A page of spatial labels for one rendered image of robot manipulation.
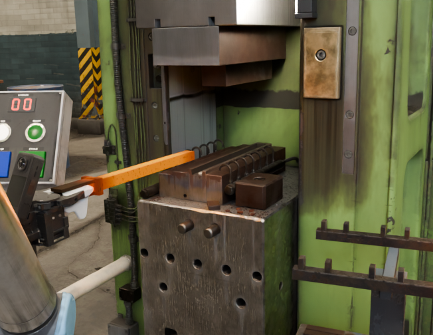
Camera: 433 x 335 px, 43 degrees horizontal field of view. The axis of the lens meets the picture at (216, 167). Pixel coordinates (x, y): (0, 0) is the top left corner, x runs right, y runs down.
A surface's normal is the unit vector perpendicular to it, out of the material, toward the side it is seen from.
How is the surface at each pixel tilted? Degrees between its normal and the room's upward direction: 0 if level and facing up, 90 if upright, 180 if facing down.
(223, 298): 90
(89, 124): 90
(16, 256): 105
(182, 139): 90
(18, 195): 63
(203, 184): 90
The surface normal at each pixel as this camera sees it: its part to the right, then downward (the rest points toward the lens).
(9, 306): 0.24, 0.72
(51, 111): -0.08, -0.29
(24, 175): -0.50, -0.26
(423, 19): -0.39, 0.22
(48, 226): 0.86, 0.08
